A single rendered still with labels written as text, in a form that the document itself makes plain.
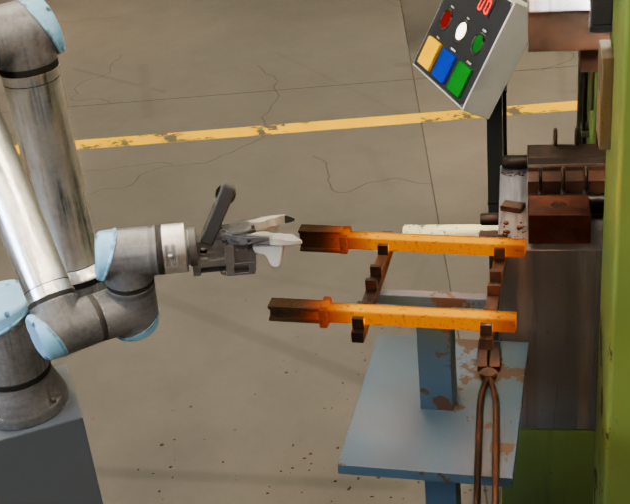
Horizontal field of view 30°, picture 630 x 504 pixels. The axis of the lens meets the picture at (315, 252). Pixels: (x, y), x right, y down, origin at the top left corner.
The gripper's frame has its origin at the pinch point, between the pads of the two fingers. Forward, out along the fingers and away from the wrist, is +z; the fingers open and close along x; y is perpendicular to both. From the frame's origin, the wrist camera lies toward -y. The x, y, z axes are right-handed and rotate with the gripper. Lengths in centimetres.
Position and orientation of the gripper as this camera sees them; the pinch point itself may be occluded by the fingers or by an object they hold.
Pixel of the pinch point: (298, 226)
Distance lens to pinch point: 214.0
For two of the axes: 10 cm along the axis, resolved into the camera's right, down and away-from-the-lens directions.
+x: 1.1, 2.9, -9.5
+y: 0.6, 9.5, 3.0
